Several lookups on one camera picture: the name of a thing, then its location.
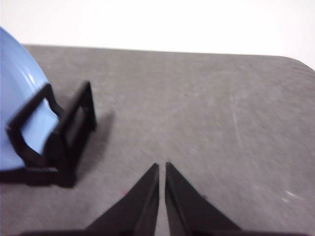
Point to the black plate rack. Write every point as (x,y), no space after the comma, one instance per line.
(66,137)

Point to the blue plate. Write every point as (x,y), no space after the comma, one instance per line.
(17,98)

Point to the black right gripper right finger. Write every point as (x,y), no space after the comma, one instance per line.
(187,211)

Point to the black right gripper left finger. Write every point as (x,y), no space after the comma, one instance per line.
(137,211)

